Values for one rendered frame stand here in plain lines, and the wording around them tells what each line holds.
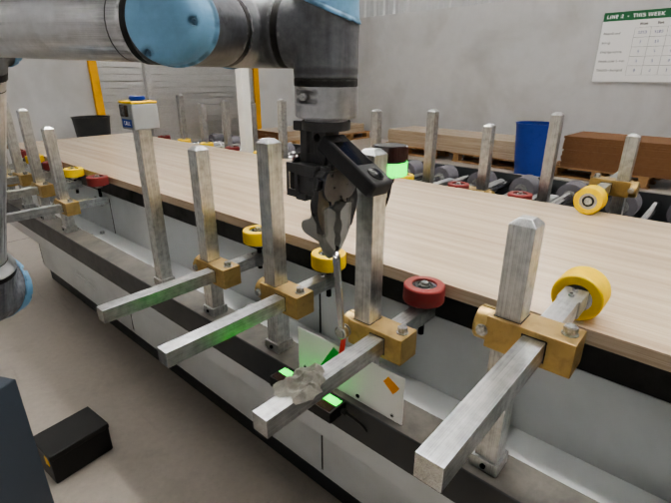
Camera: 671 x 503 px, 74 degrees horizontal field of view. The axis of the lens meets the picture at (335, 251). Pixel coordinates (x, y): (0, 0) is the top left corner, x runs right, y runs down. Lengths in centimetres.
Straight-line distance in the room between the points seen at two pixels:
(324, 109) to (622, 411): 70
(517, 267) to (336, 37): 38
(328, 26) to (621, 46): 746
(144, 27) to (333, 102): 24
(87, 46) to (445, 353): 83
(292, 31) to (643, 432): 83
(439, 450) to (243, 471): 135
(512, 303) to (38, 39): 69
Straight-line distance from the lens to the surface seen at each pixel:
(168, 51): 57
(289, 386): 67
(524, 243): 61
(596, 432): 97
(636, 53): 794
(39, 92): 866
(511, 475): 83
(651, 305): 98
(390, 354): 79
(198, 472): 180
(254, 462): 179
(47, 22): 70
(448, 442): 47
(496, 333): 67
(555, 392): 96
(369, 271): 76
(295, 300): 91
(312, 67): 64
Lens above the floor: 128
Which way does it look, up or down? 21 degrees down
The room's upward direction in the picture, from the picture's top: straight up
